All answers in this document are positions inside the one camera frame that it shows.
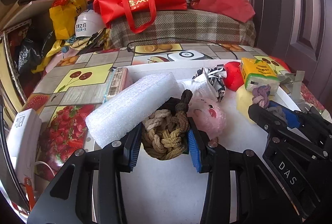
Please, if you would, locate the brown beige knotted rope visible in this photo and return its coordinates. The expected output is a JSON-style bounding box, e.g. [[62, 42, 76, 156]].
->
[[140, 89, 194, 162]]

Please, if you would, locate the yellow bamboo tissue pack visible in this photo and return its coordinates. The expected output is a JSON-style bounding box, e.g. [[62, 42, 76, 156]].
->
[[240, 57, 280, 96]]

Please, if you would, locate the purple grey knotted rope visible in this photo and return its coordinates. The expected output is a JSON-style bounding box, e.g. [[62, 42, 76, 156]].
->
[[251, 84, 289, 116]]

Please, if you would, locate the white power bank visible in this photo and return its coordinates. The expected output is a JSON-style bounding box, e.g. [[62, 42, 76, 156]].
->
[[168, 50, 204, 61]]

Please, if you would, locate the black white patterned scrunchie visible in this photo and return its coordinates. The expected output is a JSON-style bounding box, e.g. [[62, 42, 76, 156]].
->
[[192, 64, 227, 102]]

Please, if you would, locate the plaid covered bench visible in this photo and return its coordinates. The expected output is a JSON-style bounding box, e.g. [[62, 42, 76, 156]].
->
[[108, 10, 256, 48]]

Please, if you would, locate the white towel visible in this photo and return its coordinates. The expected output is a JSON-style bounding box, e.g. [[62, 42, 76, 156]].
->
[[192, 81, 218, 102]]

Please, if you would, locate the dark wooden door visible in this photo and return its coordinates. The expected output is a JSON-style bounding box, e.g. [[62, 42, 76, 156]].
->
[[249, 0, 331, 111]]

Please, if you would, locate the yellow green sponge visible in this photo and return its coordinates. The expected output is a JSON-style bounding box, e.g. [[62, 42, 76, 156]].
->
[[236, 85, 271, 124]]

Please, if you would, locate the red plush apple toy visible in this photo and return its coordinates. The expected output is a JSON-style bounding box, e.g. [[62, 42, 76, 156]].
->
[[223, 61, 244, 92]]

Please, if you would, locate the pink tissue pack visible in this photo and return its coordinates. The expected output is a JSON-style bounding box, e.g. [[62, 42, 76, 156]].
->
[[103, 67, 133, 103]]

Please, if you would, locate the white helmet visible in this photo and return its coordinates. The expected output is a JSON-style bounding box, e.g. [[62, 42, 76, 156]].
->
[[75, 10, 106, 38]]

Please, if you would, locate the white foam block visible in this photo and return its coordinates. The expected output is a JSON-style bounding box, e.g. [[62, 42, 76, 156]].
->
[[85, 73, 181, 148]]

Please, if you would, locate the pink plush pig toy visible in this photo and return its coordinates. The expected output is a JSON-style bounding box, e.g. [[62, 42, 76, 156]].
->
[[187, 98, 226, 142]]

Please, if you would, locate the yellow gift bag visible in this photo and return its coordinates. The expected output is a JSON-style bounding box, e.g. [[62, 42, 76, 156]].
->
[[49, 0, 87, 40]]

